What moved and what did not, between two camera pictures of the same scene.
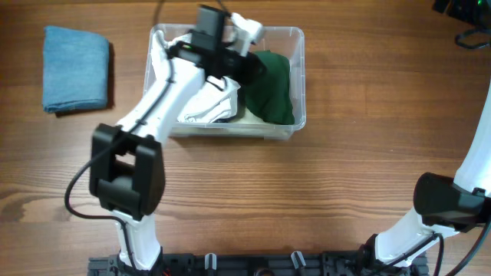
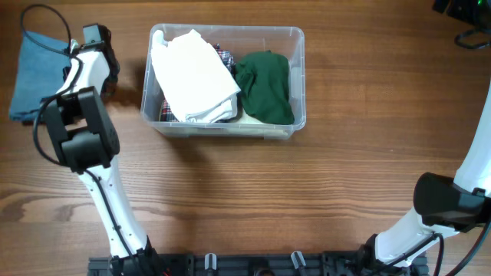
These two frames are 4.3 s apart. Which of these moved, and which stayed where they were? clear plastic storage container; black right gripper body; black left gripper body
Moved: black left gripper body
Stayed: black right gripper body; clear plastic storage container
